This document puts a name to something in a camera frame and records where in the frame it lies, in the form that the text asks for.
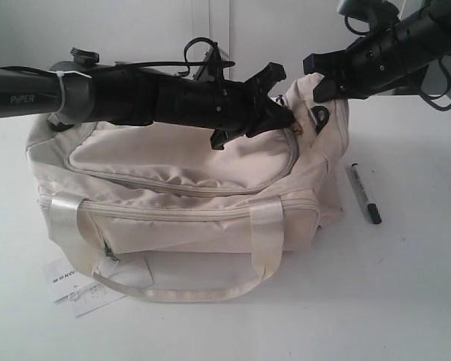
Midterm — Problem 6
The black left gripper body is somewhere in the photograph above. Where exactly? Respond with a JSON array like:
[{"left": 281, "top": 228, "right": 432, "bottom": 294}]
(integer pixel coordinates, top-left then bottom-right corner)
[{"left": 150, "top": 74, "right": 263, "bottom": 150}]

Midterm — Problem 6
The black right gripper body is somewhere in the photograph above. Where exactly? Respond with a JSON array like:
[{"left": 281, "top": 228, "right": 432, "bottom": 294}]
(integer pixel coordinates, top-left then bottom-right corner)
[{"left": 340, "top": 22, "right": 432, "bottom": 99}]

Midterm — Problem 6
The gold key ring zipper pull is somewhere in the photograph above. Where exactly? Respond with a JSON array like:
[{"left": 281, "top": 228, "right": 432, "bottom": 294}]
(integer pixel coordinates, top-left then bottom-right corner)
[{"left": 289, "top": 121, "right": 304, "bottom": 137}]

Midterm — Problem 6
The cream fabric duffel bag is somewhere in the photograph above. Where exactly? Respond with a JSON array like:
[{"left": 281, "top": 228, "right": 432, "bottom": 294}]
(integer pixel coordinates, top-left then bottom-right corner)
[{"left": 26, "top": 74, "right": 350, "bottom": 302}]

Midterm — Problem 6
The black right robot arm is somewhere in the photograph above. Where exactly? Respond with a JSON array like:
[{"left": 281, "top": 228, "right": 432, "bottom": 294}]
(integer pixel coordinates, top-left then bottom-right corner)
[{"left": 303, "top": 1, "right": 451, "bottom": 111}]

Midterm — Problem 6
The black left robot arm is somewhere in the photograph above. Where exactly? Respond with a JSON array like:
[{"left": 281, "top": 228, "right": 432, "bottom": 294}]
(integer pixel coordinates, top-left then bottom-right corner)
[{"left": 0, "top": 48, "right": 295, "bottom": 150}]

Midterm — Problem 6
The black and grey marker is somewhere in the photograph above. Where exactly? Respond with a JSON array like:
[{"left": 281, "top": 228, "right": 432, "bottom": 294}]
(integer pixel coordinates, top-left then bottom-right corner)
[{"left": 347, "top": 162, "right": 383, "bottom": 225}]

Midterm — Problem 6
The white paper hang tag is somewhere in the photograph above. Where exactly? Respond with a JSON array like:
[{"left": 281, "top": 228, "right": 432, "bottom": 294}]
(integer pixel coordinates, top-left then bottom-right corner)
[{"left": 42, "top": 258, "right": 153, "bottom": 317}]

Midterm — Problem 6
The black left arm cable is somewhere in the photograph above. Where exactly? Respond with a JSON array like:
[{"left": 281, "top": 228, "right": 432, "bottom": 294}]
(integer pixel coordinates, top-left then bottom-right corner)
[{"left": 112, "top": 38, "right": 226, "bottom": 95}]

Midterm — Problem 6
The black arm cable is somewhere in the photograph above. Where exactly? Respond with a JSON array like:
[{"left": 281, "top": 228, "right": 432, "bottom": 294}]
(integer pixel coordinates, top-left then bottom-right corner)
[
  {"left": 344, "top": 11, "right": 451, "bottom": 112},
  {"left": 112, "top": 38, "right": 226, "bottom": 95}
]

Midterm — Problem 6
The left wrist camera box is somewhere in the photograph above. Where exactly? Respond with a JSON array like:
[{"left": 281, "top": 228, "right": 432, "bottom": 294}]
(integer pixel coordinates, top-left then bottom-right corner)
[{"left": 192, "top": 47, "right": 235, "bottom": 82}]

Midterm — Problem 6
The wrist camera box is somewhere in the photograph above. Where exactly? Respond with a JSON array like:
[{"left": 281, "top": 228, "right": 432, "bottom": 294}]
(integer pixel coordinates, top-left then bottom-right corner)
[
  {"left": 192, "top": 47, "right": 235, "bottom": 82},
  {"left": 337, "top": 0, "right": 399, "bottom": 23}
]

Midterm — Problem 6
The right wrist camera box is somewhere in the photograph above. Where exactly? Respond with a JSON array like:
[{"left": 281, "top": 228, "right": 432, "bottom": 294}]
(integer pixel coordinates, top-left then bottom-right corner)
[{"left": 337, "top": 0, "right": 399, "bottom": 23}]

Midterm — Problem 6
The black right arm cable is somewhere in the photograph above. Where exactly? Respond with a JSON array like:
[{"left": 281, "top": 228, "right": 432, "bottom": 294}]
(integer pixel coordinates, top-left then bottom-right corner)
[{"left": 344, "top": 11, "right": 451, "bottom": 112}]

